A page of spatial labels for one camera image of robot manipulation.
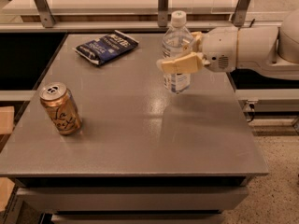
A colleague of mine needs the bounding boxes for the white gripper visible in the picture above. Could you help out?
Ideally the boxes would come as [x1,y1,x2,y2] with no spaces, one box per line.
[156,27,238,74]

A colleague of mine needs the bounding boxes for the clear plastic water bottle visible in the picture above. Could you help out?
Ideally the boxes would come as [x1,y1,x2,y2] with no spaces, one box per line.
[163,10,194,94]

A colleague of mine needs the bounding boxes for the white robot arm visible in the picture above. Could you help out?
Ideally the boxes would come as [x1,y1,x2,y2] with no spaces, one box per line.
[157,9,299,80]

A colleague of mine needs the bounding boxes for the blue chip bag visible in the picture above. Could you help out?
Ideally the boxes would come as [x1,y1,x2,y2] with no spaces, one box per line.
[74,30,139,66]

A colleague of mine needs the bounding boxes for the grey drawer cabinet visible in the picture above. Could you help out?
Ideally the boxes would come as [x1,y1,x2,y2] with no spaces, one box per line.
[0,34,268,224]

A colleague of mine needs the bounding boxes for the gold soda can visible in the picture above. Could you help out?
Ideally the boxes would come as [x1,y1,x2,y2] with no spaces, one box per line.
[39,82,82,135]

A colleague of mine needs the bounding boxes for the wooden box at left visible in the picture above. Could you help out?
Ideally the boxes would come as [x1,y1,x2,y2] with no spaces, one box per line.
[0,105,16,152]

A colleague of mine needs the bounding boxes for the middle metal bracket post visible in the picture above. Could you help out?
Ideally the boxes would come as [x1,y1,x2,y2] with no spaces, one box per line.
[158,0,169,27]

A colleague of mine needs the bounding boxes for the metal bracket post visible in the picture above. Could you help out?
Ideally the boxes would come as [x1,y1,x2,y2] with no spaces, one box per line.
[34,0,55,28]
[232,0,251,27]
[158,0,169,27]

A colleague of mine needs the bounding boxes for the right metal bracket post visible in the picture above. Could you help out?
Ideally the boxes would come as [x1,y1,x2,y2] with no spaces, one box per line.
[232,0,251,27]

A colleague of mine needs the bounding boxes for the left metal bracket post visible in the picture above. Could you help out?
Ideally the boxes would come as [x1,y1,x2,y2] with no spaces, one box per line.
[34,0,55,28]

